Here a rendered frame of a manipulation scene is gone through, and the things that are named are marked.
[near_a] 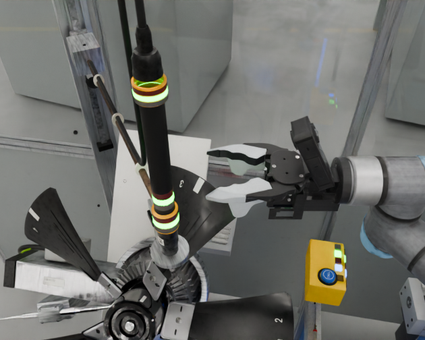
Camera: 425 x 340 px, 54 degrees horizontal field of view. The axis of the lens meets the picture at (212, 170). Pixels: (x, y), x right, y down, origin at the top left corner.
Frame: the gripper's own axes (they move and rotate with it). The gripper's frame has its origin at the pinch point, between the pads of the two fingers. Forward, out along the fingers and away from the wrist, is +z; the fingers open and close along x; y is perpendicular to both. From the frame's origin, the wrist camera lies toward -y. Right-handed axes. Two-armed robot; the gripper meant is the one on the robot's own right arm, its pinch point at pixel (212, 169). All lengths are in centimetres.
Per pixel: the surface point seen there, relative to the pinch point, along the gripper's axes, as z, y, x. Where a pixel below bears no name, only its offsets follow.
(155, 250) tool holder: 10.3, 19.8, -0.6
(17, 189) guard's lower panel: 90, 97, 86
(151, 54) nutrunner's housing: 7.0, -19.4, -1.2
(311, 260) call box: -28, 59, 23
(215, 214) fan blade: -0.6, 24.4, 11.8
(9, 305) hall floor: 110, 166, 65
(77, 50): 34, 8, 52
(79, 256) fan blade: 30.0, 36.6, 9.5
